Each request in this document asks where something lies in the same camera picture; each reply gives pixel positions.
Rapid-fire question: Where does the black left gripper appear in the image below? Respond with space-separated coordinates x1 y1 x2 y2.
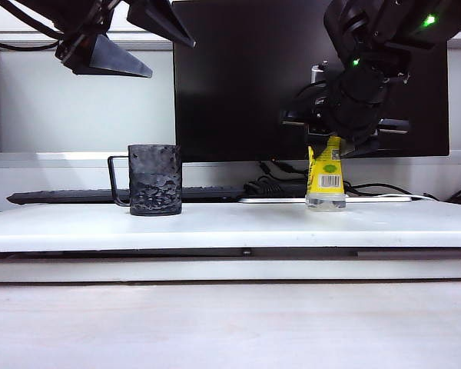
48 0 197 80

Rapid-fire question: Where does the black monitor cable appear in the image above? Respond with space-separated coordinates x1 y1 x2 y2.
259 161 310 181

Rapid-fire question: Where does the white cable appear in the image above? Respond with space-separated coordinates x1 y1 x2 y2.
376 194 441 202

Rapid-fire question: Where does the thin black cable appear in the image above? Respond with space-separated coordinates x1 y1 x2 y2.
345 183 439 201

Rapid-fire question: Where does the black computer monitor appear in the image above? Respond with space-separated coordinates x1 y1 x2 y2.
171 0 450 164

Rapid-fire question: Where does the black coiled cable bundle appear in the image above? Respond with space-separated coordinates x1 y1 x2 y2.
242 175 308 199

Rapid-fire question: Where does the dark textured glass cup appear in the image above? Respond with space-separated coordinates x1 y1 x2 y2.
107 144 184 218

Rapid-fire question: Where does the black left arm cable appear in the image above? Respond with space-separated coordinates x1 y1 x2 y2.
0 0 66 52

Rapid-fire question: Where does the clear bottle with yellow label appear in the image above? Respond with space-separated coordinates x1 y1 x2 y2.
305 134 348 213

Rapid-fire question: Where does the grey aluminium partition frame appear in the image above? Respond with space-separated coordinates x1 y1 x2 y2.
0 30 461 170

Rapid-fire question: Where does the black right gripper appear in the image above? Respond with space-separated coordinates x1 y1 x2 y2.
280 67 410 158

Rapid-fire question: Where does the black keyboard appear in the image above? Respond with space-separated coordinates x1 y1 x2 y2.
6 185 247 206

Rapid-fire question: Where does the flat white pad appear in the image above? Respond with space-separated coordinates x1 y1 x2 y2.
237 195 414 204

